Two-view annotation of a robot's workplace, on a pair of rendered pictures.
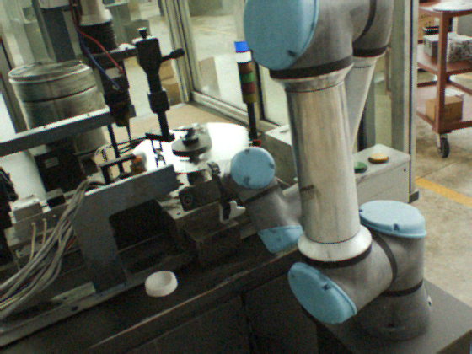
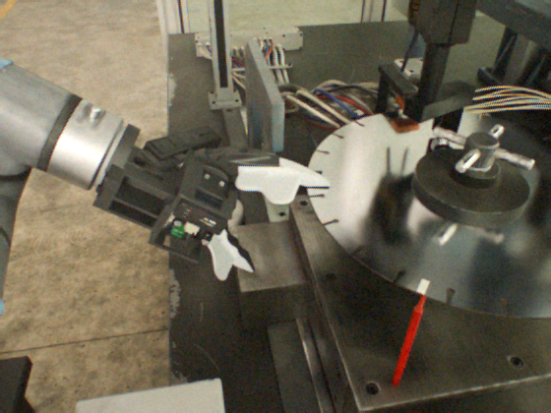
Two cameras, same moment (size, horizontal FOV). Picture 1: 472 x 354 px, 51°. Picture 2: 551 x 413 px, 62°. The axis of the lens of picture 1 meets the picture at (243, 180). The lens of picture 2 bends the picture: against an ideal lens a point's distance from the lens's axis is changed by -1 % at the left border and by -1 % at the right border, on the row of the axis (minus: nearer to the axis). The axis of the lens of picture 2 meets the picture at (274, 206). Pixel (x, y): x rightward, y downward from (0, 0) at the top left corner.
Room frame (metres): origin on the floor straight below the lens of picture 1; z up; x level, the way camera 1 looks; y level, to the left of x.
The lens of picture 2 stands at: (1.15, -0.29, 1.23)
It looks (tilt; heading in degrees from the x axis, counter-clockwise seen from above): 39 degrees down; 106
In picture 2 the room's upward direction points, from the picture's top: straight up
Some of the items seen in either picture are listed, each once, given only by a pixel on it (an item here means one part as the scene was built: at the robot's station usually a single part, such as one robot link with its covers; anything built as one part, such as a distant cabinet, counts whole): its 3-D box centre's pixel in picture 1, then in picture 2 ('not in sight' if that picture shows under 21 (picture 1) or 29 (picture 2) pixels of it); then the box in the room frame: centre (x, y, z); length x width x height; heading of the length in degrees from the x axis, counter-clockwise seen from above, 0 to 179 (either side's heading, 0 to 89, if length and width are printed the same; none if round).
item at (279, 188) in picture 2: (218, 164); (282, 186); (1.06, 0.05, 0.96); 0.09 x 0.06 x 0.03; 16
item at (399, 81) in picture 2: (122, 170); (395, 102); (1.15, 0.30, 0.95); 0.10 x 0.03 x 0.07; 117
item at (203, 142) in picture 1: (190, 141); (471, 174); (1.24, 0.12, 0.96); 0.11 x 0.11 x 0.03
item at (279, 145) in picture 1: (308, 155); not in sight; (1.33, -0.20, 0.82); 0.18 x 0.18 x 0.15; 27
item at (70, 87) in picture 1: (66, 111); not in sight; (1.84, 0.63, 0.93); 0.31 x 0.31 x 0.36
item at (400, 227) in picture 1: (388, 241); not in sight; (0.72, -0.24, 0.91); 0.13 x 0.12 x 0.14; 125
